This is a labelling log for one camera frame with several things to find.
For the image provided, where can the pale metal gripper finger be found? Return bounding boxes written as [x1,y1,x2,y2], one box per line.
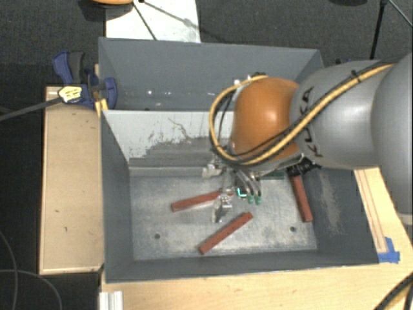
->
[221,196,234,223]
[211,196,224,224]

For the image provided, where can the red-brown flat block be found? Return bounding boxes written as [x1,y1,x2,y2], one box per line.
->
[170,189,234,213]
[288,174,314,223]
[197,211,254,256]

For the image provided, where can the grey metal bin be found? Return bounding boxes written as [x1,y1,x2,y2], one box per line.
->
[96,37,380,284]

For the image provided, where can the pale wood board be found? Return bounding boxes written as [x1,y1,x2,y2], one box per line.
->
[38,85,106,276]

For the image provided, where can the black cylinder on white bracket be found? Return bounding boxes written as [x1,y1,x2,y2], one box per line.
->
[286,159,322,178]

